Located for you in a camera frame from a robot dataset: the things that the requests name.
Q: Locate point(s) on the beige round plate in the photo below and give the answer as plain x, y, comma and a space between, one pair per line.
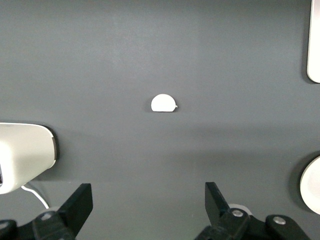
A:
312, 186

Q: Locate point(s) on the beige rectangular rabbit tray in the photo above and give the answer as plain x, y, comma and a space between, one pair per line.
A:
314, 40

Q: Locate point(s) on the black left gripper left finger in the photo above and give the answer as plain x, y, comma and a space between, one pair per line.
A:
75, 207

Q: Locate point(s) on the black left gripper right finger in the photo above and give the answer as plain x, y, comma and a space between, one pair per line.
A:
220, 212

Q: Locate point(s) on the white half-round bun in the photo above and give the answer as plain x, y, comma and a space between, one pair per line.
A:
163, 103

